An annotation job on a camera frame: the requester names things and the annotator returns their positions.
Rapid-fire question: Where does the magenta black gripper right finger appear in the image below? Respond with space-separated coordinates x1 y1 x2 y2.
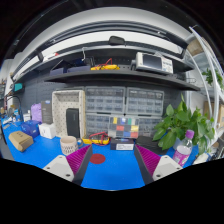
134 145 182 184

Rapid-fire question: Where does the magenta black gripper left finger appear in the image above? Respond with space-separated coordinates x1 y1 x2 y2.
44 145 93 185

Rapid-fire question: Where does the clear bottle purple label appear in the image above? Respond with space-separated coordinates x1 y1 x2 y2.
173 130 194 167

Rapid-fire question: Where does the patterned ceramic mug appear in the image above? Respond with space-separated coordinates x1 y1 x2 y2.
60 136 78 155

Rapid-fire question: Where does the red round coaster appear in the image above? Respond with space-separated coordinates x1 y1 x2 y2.
90 153 106 164

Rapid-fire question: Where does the black flat case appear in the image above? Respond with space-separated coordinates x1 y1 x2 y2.
136 136 167 155

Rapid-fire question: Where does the blue table mat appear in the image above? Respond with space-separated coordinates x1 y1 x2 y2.
1 118 201 192

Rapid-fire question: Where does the yellow multimeter on table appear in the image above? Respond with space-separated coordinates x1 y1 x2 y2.
82 132 110 146

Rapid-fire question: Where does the black box white label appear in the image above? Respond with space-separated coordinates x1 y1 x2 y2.
110 138 134 151

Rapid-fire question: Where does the small white box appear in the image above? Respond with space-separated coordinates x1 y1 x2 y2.
39 123 56 139

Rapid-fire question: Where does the green potted plant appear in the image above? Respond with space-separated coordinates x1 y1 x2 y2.
153 97 215 154

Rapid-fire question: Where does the black rectangular speaker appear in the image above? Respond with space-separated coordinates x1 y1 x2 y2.
66 108 80 138

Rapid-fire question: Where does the colourful parts organizer box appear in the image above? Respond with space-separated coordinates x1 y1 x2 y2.
108 117 139 139

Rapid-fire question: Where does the blue plastic box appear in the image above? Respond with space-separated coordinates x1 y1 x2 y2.
21 120 40 138

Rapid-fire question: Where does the brown cardboard box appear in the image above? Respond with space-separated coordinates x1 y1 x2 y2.
9 131 34 152

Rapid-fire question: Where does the grey drawer cabinet right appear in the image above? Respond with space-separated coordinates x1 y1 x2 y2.
125 87 164 137

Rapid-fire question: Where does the grey drawer cabinet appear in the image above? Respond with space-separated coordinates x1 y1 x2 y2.
85 86 125 135
125 87 164 137

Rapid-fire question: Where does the dark grey box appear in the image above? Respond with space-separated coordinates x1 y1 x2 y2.
41 100 53 124

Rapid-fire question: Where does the beige perforated tray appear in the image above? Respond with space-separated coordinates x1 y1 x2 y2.
52 90 86 137

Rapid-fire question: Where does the purple bag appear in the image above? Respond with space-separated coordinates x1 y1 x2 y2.
31 103 42 122

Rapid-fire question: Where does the grey drawer cabinet left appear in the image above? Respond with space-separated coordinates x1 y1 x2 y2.
85 86 125 135

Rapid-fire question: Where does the white oscilloscope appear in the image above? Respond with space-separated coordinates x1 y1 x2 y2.
136 52 173 73

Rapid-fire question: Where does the yellow multimeter on shelf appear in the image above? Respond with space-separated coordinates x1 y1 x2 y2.
92 58 120 70

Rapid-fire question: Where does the black metal shelf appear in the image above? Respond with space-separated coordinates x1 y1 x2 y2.
13 48 200 91

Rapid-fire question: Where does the white shelving rack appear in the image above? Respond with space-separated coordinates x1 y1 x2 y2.
186 27 224 145

